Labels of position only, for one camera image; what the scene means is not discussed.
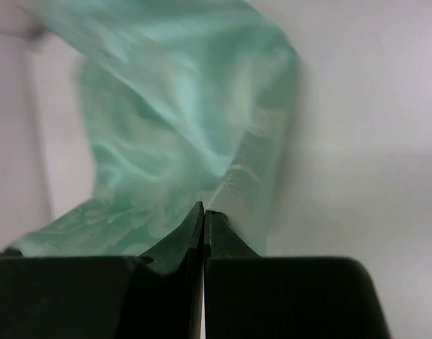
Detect green patterned cloth napkin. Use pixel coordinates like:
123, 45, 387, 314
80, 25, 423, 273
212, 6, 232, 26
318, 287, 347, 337
12, 1, 297, 256

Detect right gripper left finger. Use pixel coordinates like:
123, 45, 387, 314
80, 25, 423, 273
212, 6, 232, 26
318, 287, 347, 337
0, 203, 204, 338

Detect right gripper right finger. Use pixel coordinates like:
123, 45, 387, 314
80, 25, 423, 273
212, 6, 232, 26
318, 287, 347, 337
204, 211, 391, 338

